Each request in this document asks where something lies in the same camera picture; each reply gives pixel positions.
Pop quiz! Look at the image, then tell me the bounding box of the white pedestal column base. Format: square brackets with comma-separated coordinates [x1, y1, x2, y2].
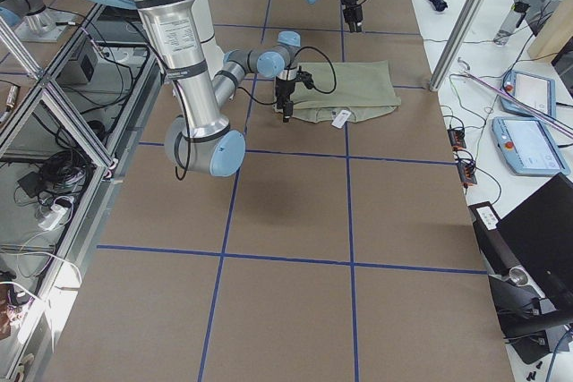
[192, 0, 224, 70]

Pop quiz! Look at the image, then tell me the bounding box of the clear water bottle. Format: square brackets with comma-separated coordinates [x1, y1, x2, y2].
[492, 0, 530, 46]

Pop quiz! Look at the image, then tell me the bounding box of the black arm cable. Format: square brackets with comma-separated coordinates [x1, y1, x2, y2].
[295, 45, 338, 93]

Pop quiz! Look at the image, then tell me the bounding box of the white Miniso hang tag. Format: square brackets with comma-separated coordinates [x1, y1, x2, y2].
[331, 109, 352, 129]

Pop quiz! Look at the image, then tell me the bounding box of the upper blue teach pendant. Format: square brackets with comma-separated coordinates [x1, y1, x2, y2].
[501, 71, 556, 118]

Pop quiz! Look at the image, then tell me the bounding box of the black laptop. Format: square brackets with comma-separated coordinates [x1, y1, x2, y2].
[469, 174, 572, 364]

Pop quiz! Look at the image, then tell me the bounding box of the olive green long-sleeve shirt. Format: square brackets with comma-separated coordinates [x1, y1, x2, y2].
[291, 61, 402, 123]

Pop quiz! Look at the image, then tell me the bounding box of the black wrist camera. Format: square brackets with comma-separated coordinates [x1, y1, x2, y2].
[296, 67, 314, 89]

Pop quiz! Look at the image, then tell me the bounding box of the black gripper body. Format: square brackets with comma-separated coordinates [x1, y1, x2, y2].
[275, 78, 295, 110]
[340, 0, 363, 20]

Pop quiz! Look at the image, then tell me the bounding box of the lower blue teach pendant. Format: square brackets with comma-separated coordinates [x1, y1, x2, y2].
[492, 117, 571, 177]

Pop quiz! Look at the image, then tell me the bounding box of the white power strip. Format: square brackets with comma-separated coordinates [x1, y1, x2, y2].
[38, 203, 71, 231]

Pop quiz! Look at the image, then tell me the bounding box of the blue teach pendant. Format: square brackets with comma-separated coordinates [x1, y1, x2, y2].
[492, 117, 571, 177]
[501, 71, 556, 118]

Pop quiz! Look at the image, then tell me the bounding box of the orange black electronics board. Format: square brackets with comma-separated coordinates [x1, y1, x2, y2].
[448, 128, 466, 151]

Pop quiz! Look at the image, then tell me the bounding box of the aluminium frame post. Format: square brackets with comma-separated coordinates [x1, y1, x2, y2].
[429, 0, 484, 91]

